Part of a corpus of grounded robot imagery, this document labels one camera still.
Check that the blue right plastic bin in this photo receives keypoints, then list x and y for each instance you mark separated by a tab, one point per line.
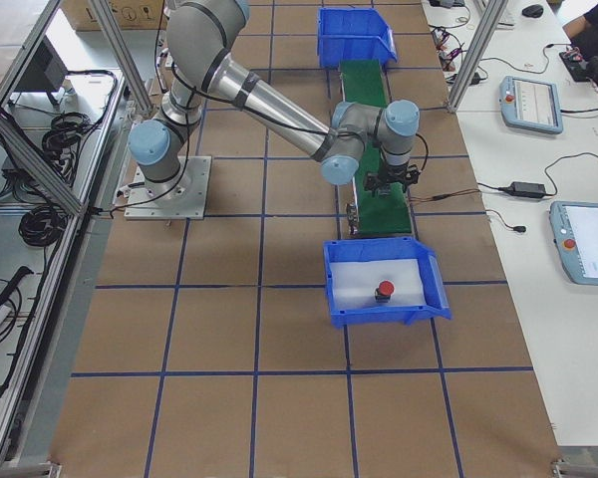
365	250

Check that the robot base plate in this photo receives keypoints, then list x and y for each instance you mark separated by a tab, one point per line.
182	197

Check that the lower teach pendant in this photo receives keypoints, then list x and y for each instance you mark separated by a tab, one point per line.
575	230

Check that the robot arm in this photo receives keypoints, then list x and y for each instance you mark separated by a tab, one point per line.
200	36

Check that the blue plastic bin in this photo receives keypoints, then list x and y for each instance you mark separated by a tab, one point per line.
365	250
351	34

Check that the teach pendant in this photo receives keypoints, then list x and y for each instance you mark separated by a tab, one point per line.
531	105
575	230

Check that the white foam pad right bin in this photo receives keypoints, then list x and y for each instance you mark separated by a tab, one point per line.
355	284

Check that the aluminium frame post right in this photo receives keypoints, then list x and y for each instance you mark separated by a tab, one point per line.
475	51

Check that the green conveyor belt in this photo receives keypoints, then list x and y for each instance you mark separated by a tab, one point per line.
384	213

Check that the red push button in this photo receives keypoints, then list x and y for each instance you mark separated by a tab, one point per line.
384	291

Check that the aluminium frame left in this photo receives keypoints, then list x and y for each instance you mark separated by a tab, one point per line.
64	121

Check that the black power brick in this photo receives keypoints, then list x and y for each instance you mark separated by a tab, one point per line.
530	190

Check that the upper teach pendant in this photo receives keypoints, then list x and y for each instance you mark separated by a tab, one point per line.
531	105

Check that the cardboard box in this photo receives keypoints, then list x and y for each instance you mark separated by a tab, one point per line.
130	14

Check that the blue left plastic bin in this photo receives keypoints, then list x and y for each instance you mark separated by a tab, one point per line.
351	34

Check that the black computer mouse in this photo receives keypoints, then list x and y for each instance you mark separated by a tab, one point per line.
532	11

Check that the white side table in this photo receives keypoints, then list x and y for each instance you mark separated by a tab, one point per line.
559	318

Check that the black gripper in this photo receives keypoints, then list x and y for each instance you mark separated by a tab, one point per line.
393	174

